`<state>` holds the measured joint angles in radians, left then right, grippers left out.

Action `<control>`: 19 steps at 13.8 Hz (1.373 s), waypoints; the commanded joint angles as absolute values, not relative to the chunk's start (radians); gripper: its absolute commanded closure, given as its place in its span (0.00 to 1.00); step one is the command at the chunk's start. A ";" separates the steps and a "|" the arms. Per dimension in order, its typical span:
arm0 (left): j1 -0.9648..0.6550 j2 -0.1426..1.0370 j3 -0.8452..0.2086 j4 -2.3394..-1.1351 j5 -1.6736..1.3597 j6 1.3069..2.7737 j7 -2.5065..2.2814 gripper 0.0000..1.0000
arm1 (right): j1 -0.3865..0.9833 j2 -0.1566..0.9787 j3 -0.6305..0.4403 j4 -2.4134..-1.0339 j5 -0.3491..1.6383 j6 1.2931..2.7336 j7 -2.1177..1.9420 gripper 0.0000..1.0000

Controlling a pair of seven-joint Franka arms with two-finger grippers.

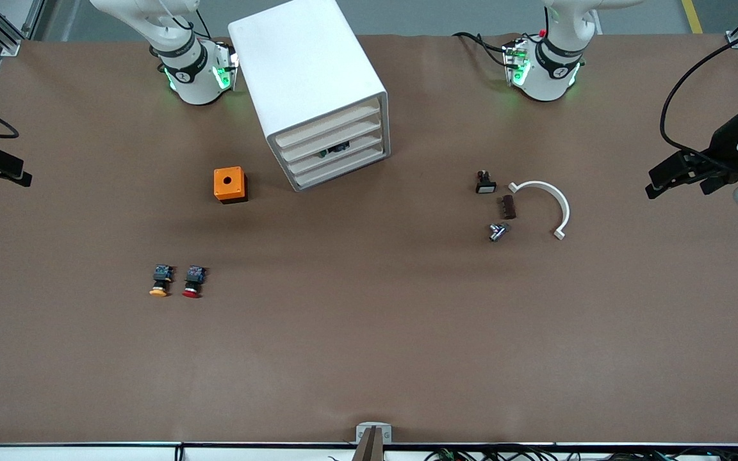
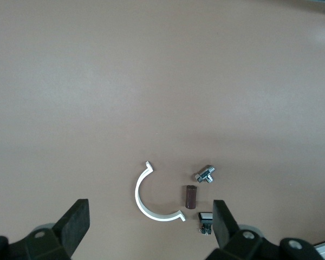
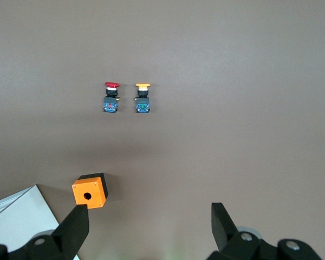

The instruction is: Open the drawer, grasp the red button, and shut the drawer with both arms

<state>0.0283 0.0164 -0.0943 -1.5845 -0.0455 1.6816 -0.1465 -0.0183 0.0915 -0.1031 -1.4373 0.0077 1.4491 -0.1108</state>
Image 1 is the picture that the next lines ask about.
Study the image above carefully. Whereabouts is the red mushroom push button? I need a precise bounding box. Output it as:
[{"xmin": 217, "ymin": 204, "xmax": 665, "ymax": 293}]
[{"xmin": 182, "ymin": 264, "xmax": 208, "ymax": 299}]

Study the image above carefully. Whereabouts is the yellow mushroom push button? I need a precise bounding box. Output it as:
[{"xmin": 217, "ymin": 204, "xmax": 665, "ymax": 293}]
[{"xmin": 149, "ymin": 264, "xmax": 176, "ymax": 298}]

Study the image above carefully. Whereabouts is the orange box with hole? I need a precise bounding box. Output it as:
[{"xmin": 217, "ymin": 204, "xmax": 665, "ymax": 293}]
[{"xmin": 213, "ymin": 166, "xmax": 249, "ymax": 205}]

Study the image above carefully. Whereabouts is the brown table cover sheet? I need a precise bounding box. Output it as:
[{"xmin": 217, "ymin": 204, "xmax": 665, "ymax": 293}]
[{"xmin": 0, "ymin": 33, "xmax": 738, "ymax": 446}]

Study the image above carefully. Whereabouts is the white half-ring pipe clamp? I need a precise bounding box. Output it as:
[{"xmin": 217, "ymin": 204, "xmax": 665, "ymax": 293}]
[{"xmin": 507, "ymin": 181, "xmax": 571, "ymax": 241}]

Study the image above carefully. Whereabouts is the black arm base cable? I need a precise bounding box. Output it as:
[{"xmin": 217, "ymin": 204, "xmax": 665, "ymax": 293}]
[{"xmin": 452, "ymin": 32, "xmax": 511, "ymax": 68}]

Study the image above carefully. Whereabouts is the white table edge rail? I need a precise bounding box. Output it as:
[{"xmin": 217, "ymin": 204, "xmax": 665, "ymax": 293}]
[{"xmin": 0, "ymin": 442, "xmax": 738, "ymax": 461}]

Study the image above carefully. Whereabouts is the bundle of black cables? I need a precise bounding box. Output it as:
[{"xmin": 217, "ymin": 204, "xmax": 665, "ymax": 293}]
[{"xmin": 327, "ymin": 445, "xmax": 738, "ymax": 461}]

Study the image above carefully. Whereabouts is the grey metal mounting bracket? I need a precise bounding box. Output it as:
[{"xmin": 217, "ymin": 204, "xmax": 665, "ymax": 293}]
[{"xmin": 356, "ymin": 422, "xmax": 393, "ymax": 444}]

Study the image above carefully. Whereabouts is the brown camera support bar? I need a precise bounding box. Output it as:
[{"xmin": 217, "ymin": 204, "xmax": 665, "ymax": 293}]
[{"xmin": 352, "ymin": 426, "xmax": 384, "ymax": 461}]

